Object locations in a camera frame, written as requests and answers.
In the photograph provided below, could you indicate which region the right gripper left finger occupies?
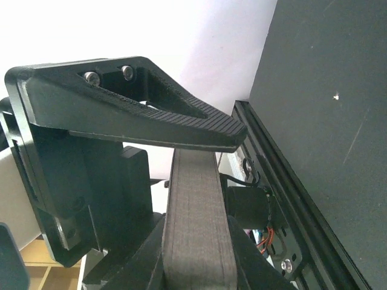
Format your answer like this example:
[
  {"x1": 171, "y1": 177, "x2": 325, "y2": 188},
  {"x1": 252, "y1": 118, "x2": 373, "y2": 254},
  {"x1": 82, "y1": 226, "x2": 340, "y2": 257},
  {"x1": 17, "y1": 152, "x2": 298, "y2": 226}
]
[{"x1": 82, "y1": 213, "x2": 167, "y2": 289}]

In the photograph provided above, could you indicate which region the black aluminium front rail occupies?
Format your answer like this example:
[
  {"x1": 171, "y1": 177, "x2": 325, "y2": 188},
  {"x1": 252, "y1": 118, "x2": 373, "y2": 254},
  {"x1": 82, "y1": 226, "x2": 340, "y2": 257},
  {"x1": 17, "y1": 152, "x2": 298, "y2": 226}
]
[{"x1": 232, "y1": 101, "x2": 370, "y2": 289}]

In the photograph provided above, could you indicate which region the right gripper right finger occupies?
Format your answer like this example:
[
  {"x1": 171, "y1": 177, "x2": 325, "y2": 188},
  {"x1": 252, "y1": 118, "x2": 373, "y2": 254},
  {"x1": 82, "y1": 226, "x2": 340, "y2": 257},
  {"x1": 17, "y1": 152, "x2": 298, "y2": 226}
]
[{"x1": 227, "y1": 216, "x2": 296, "y2": 290}]

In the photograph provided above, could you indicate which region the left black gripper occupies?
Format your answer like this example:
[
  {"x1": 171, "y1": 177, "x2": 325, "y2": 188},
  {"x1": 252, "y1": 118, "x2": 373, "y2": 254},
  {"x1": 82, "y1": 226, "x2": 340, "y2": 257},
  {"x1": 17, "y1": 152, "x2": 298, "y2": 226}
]
[{"x1": 1, "y1": 99, "x2": 154, "y2": 267}]

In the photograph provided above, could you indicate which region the blue backed card stack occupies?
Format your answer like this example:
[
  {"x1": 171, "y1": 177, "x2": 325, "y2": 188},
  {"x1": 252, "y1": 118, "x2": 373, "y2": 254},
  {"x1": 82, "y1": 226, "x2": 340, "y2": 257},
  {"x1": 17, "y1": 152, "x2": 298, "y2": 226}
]
[{"x1": 162, "y1": 149, "x2": 238, "y2": 289}]

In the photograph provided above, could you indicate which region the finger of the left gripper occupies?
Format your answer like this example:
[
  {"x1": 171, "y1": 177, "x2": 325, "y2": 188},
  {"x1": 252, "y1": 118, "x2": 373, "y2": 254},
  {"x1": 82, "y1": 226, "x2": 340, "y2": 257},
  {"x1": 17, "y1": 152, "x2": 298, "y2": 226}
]
[{"x1": 4, "y1": 57, "x2": 247, "y2": 152}]

